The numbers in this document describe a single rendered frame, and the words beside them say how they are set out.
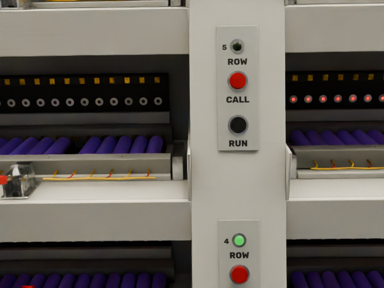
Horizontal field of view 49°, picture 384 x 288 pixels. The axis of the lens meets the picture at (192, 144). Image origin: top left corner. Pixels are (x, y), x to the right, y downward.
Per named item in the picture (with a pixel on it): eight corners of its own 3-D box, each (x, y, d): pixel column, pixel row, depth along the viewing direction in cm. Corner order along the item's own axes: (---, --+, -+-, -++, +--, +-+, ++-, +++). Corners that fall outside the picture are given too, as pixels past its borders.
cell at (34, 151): (55, 150, 56) (39, 168, 50) (42, 150, 56) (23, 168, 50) (54, 136, 55) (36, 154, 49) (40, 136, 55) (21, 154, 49)
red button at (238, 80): (246, 88, 41) (246, 72, 41) (230, 88, 41) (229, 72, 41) (245, 90, 42) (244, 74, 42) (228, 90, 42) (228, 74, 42)
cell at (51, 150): (71, 149, 56) (56, 168, 50) (57, 150, 56) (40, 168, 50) (70, 136, 55) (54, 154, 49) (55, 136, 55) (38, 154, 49)
